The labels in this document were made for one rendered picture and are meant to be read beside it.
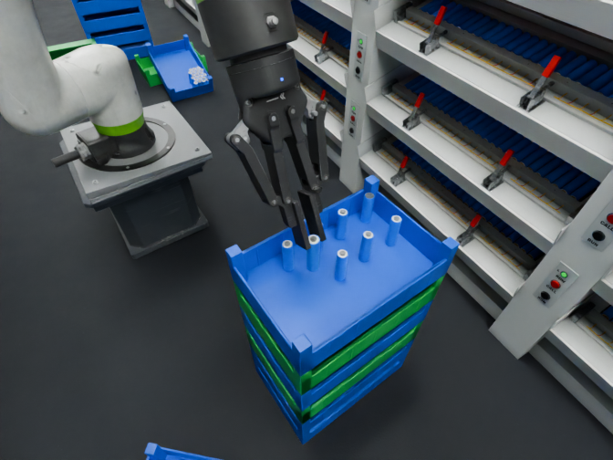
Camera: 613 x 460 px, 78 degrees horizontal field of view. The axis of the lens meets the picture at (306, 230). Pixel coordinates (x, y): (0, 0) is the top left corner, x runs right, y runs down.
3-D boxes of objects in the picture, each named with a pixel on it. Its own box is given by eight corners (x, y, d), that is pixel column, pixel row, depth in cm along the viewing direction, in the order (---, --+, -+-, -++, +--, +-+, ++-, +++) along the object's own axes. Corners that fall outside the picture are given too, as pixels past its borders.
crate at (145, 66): (150, 87, 185) (144, 70, 179) (139, 69, 197) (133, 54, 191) (208, 71, 195) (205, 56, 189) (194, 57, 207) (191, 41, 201)
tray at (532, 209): (547, 256, 78) (569, 217, 67) (367, 114, 112) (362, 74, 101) (619, 202, 80) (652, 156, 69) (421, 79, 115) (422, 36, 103)
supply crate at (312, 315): (301, 377, 53) (300, 353, 47) (232, 278, 64) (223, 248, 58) (446, 274, 64) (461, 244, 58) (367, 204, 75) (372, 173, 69)
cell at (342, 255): (338, 283, 63) (341, 259, 58) (332, 275, 64) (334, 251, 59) (348, 277, 63) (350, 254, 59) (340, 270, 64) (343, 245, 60)
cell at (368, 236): (363, 264, 65) (368, 239, 60) (356, 256, 66) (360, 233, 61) (371, 258, 66) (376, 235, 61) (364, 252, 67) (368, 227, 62)
